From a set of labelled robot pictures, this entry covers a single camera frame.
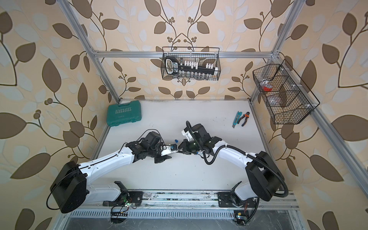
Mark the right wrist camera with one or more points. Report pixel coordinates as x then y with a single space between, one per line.
190 136

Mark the black socket holder set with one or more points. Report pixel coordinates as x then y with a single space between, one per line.
173 66

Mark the teal utility knife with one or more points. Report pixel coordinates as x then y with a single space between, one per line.
236 119

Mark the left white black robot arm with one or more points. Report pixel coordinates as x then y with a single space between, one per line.
70 188

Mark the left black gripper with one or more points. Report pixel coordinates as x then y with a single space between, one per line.
162 158

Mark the red item in basket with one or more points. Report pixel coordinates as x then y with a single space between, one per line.
266 86

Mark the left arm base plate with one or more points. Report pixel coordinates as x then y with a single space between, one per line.
130 198

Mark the black wire basket back wall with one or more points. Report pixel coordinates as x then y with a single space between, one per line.
189 53

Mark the black wire basket wall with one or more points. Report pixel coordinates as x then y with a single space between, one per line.
291 99
189 53

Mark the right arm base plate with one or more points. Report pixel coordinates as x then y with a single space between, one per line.
230 200

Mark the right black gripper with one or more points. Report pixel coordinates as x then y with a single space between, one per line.
186 149

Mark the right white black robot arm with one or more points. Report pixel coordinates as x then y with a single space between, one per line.
263 180

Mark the orange black pliers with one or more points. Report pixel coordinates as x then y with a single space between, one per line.
244 118

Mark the green plastic tool case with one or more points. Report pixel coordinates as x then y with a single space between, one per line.
118 114

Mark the black wire basket right wall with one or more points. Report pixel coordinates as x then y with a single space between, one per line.
291 99

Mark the aluminium front rail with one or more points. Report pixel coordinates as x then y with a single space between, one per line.
159 199

